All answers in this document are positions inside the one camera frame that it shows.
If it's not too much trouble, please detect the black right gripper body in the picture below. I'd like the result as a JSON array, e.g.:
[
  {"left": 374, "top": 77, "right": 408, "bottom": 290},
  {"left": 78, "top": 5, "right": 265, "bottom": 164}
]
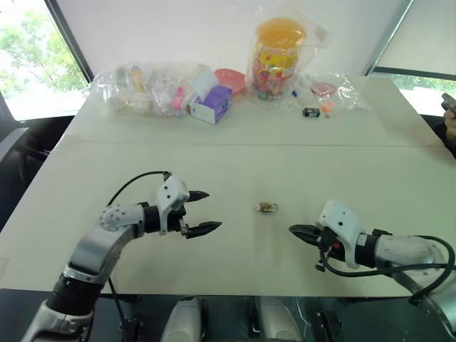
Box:
[{"left": 314, "top": 227, "right": 346, "bottom": 263}]

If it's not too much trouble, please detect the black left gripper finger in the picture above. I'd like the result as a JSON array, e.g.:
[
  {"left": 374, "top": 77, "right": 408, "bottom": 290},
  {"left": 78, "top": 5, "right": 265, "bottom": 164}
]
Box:
[
  {"left": 187, "top": 190, "right": 211, "bottom": 204},
  {"left": 185, "top": 221, "right": 223, "bottom": 239}
]

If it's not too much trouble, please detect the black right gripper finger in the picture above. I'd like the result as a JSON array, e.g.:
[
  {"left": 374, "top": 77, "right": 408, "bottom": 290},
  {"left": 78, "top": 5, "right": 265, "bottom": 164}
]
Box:
[
  {"left": 294, "top": 232, "right": 321, "bottom": 247},
  {"left": 289, "top": 224, "right": 323, "bottom": 235}
]

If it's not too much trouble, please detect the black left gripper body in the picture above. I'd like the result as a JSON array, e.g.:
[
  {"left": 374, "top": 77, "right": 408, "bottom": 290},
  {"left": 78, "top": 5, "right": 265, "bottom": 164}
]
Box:
[{"left": 166, "top": 205, "right": 190, "bottom": 239}]

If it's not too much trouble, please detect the small wrapped candy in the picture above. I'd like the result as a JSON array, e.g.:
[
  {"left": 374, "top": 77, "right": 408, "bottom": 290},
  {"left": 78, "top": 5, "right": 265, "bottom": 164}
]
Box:
[{"left": 254, "top": 200, "right": 280, "bottom": 215}]

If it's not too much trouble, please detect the silver rounded robot shell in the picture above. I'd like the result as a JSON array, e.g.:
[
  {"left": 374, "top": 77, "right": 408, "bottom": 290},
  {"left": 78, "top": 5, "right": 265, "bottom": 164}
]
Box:
[
  {"left": 161, "top": 296, "right": 208, "bottom": 342},
  {"left": 248, "top": 296, "right": 304, "bottom": 342}
]

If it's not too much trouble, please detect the purple and white tissue box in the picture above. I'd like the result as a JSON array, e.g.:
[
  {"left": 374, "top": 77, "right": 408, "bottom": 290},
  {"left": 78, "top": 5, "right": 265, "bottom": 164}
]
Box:
[{"left": 187, "top": 67, "right": 234, "bottom": 126}]

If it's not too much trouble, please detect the pink item in bag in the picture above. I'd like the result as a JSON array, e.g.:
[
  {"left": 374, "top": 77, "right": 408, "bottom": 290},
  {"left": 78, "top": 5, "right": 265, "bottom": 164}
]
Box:
[{"left": 171, "top": 86, "right": 185, "bottom": 110}]

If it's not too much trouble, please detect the large clear bag of items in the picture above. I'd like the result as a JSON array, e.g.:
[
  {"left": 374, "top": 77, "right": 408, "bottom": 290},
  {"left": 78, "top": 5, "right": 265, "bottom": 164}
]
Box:
[{"left": 86, "top": 61, "right": 215, "bottom": 119}]

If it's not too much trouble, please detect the pink plastic bowl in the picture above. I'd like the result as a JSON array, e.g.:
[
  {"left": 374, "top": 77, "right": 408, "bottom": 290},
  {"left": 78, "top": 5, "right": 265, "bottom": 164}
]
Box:
[{"left": 214, "top": 68, "right": 248, "bottom": 96}]

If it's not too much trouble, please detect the yellow bottle in bag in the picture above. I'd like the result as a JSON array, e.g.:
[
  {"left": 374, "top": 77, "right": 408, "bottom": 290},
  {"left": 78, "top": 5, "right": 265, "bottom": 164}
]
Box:
[{"left": 129, "top": 65, "right": 144, "bottom": 94}]

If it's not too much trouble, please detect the red item in bag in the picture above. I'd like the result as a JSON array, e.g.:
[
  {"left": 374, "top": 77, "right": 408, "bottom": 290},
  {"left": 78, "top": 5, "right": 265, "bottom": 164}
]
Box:
[{"left": 310, "top": 81, "right": 338, "bottom": 98}]

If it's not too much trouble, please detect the crumpled clear plastic bag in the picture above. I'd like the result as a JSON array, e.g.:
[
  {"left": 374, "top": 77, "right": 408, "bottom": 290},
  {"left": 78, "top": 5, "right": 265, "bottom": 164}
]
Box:
[{"left": 291, "top": 71, "right": 371, "bottom": 115}]

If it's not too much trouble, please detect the candy jar with orange lid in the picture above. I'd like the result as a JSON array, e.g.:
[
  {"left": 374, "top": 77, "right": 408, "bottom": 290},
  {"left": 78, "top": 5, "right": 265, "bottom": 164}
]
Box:
[{"left": 249, "top": 17, "right": 308, "bottom": 102}]

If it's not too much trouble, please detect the dark bystander sleeve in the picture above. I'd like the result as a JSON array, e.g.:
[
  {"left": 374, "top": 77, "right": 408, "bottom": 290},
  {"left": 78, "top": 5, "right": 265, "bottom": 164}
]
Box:
[{"left": 432, "top": 121, "right": 456, "bottom": 160}]

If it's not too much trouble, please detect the black office chair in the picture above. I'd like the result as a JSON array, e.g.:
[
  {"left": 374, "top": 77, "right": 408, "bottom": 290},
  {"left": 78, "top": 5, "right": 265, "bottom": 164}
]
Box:
[{"left": 0, "top": 88, "right": 53, "bottom": 231}]

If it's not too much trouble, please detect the clear bag around jar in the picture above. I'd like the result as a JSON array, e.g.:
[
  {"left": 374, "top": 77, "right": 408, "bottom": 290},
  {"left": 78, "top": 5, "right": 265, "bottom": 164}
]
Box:
[{"left": 244, "top": 0, "right": 338, "bottom": 105}]

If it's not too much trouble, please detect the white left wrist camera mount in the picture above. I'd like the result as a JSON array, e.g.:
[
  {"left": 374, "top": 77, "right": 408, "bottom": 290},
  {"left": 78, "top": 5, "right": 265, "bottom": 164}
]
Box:
[{"left": 155, "top": 173, "right": 191, "bottom": 237}]

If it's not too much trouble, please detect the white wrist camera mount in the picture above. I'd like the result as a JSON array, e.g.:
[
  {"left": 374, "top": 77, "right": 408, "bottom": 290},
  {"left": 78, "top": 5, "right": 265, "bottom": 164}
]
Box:
[
  {"left": 155, "top": 173, "right": 191, "bottom": 237},
  {"left": 317, "top": 199, "right": 367, "bottom": 269}
]

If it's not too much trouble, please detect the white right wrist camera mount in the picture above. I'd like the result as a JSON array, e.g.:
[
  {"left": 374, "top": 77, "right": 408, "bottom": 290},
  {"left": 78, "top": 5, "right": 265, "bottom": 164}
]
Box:
[{"left": 317, "top": 199, "right": 367, "bottom": 269}]

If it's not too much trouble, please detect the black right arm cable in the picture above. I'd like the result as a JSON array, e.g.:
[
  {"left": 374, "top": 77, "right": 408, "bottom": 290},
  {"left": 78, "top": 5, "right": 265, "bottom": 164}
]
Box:
[{"left": 314, "top": 234, "right": 456, "bottom": 306}]

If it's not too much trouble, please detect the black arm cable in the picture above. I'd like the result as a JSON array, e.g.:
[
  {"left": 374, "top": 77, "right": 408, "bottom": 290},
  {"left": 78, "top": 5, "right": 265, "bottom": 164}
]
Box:
[
  {"left": 105, "top": 170, "right": 172, "bottom": 207},
  {"left": 314, "top": 234, "right": 456, "bottom": 306}
]

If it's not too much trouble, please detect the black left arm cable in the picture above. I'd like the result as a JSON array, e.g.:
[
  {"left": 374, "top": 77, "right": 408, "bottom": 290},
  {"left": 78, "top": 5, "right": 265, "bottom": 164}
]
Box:
[{"left": 105, "top": 170, "right": 172, "bottom": 207}]

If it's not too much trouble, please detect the black cable under table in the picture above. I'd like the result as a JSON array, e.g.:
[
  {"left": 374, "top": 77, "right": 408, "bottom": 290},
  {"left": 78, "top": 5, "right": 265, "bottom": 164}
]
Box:
[{"left": 106, "top": 276, "right": 144, "bottom": 342}]

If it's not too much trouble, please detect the black window blind frame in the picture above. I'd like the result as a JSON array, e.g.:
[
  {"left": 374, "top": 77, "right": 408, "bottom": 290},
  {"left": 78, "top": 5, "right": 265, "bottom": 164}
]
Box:
[{"left": 365, "top": 0, "right": 456, "bottom": 82}]

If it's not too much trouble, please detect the black window frame bar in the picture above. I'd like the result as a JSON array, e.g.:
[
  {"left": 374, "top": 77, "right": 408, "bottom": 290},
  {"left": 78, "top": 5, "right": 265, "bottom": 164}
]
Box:
[{"left": 44, "top": 0, "right": 96, "bottom": 83}]

